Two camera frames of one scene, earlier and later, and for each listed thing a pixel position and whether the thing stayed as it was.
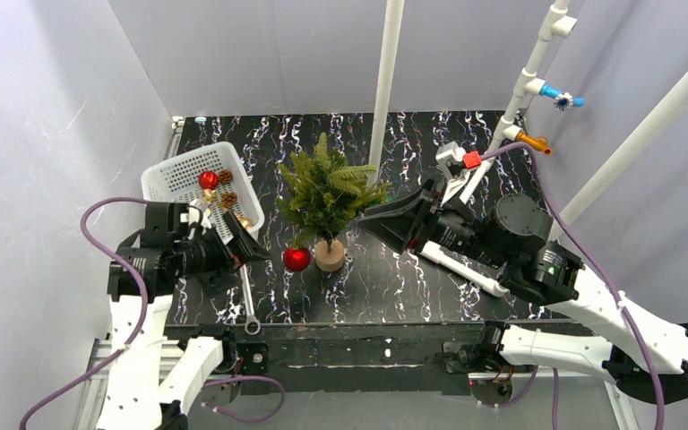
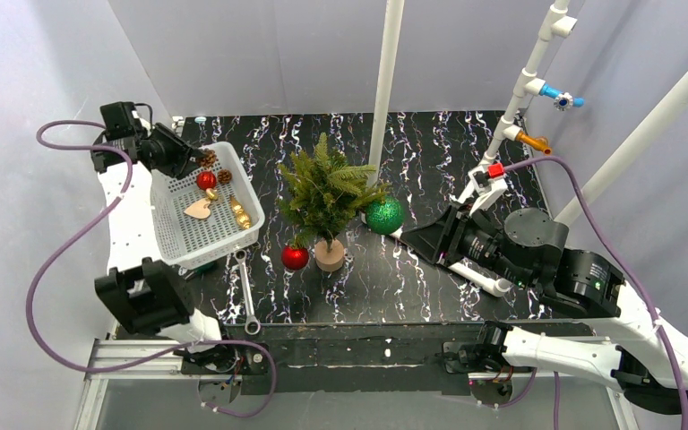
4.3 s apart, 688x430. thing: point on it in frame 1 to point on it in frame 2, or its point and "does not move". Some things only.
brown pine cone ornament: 225,176 to 209,159
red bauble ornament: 208,180 does not move
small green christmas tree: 323,197 does not move
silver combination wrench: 253,323 does not move
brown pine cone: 228,200 to 224,176
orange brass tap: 539,143 does not move
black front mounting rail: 377,358 does not move
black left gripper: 225,248 to 174,153
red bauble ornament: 296,259 does not move
